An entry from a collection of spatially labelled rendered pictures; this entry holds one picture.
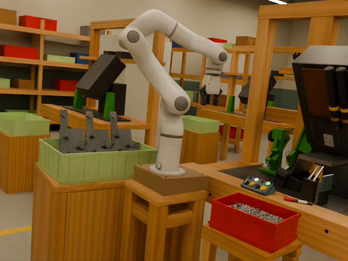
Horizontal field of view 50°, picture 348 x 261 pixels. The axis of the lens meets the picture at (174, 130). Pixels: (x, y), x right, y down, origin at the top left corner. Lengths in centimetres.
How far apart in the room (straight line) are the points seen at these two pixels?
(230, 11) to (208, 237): 1051
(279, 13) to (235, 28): 946
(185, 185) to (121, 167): 50
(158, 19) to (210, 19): 940
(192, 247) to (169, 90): 83
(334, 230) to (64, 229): 137
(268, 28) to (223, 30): 902
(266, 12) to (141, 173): 137
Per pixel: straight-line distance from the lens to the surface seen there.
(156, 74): 186
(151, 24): 188
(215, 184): 208
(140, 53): 182
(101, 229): 229
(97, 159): 217
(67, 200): 215
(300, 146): 203
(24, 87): 788
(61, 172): 211
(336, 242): 175
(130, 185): 201
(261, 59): 263
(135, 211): 202
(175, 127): 190
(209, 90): 196
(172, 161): 192
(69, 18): 879
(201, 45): 189
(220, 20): 1155
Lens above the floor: 144
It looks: 9 degrees down
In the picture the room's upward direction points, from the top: 6 degrees clockwise
